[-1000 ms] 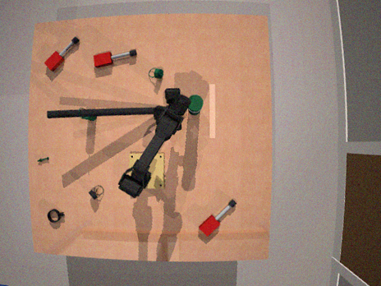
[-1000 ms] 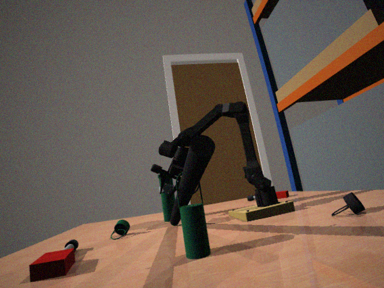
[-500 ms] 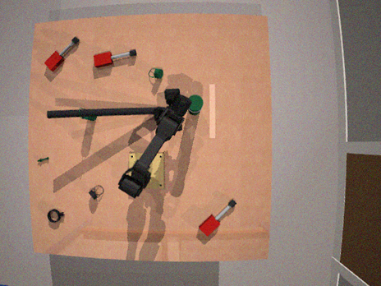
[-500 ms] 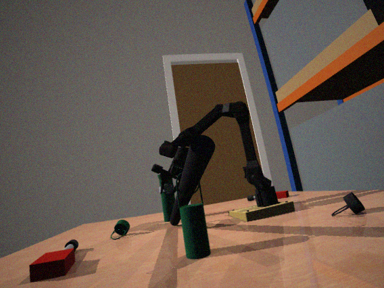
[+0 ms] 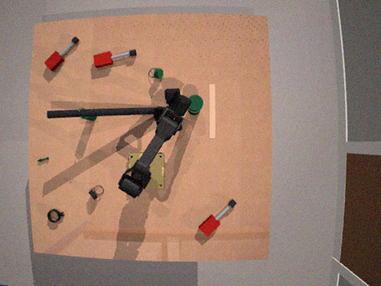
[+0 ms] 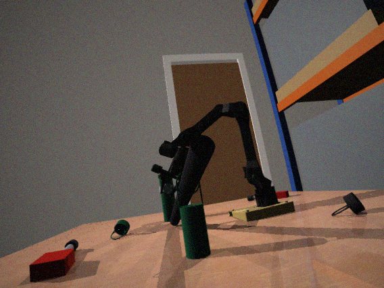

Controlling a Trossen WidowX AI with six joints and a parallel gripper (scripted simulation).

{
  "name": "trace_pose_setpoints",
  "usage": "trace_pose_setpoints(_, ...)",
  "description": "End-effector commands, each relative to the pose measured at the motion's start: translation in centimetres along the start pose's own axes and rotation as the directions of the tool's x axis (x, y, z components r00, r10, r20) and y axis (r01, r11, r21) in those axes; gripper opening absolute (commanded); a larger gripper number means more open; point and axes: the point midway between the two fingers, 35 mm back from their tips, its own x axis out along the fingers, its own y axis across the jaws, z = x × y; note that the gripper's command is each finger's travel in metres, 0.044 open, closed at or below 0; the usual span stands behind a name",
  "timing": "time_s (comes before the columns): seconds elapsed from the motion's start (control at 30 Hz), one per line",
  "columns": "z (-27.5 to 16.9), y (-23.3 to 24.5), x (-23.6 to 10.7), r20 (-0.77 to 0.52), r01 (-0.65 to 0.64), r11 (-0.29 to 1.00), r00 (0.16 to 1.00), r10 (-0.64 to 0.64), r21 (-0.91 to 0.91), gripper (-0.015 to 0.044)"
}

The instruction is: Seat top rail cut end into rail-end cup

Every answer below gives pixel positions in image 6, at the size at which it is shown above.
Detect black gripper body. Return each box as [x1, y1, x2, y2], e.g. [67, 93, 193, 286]
[151, 158, 185, 182]

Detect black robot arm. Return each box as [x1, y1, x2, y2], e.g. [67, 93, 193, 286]
[159, 101, 280, 207]

